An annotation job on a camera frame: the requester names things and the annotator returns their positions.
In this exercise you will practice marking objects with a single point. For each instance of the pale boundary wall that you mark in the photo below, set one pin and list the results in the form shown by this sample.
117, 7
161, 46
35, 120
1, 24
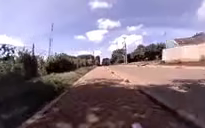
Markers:
190, 53

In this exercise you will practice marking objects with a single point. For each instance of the tall lattice mast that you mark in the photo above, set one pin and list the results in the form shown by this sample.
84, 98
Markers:
51, 40

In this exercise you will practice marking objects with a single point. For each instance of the reddish dirt path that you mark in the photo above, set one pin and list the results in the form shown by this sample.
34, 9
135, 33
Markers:
103, 100

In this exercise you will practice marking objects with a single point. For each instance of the group of trees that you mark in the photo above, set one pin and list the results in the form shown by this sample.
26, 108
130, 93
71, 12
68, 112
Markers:
140, 53

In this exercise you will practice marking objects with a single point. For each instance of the grass verge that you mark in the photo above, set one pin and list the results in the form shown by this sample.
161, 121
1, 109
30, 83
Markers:
30, 90

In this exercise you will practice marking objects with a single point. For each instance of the kerb strip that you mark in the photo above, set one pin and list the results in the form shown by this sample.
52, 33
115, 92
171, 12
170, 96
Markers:
50, 106

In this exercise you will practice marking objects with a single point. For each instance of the building with dark roof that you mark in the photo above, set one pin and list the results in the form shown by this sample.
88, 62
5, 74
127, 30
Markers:
190, 40

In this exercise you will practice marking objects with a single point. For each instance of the utility pole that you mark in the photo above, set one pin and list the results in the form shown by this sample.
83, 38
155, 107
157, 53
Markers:
125, 50

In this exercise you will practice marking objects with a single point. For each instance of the row of bushes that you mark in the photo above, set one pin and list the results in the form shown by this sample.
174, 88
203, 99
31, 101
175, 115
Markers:
56, 63

